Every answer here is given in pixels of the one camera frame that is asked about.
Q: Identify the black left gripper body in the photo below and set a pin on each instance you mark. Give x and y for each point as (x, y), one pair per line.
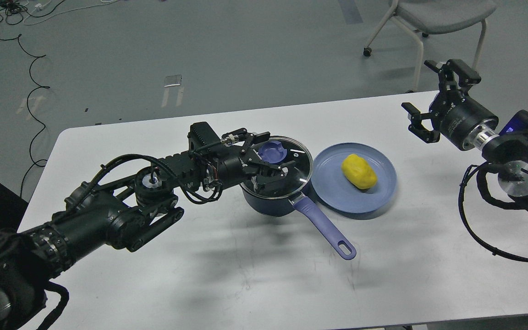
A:
(231, 163)

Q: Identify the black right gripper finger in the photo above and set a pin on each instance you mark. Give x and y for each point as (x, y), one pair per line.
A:
(455, 77)
(416, 126)

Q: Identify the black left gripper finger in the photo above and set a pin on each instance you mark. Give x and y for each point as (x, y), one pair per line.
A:
(272, 178)
(240, 142)

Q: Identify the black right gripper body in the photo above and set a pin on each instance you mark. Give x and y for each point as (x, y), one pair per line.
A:
(458, 116)

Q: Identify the glass lid purple knob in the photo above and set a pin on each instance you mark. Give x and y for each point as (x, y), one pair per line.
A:
(282, 149)

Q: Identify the yellow potato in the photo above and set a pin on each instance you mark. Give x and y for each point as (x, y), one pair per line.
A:
(358, 172)

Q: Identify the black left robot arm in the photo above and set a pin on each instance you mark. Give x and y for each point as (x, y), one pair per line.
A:
(129, 202)

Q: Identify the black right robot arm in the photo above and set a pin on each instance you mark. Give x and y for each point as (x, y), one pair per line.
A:
(502, 179)

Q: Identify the blue plate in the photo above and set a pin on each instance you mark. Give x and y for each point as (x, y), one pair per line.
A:
(336, 190)

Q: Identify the grey office chair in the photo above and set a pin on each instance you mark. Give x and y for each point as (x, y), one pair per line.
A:
(434, 17)

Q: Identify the silver floor plate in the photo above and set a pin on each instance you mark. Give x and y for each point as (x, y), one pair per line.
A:
(172, 81)

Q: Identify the dark blue saucepan purple handle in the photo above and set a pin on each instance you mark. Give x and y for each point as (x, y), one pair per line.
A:
(302, 203)

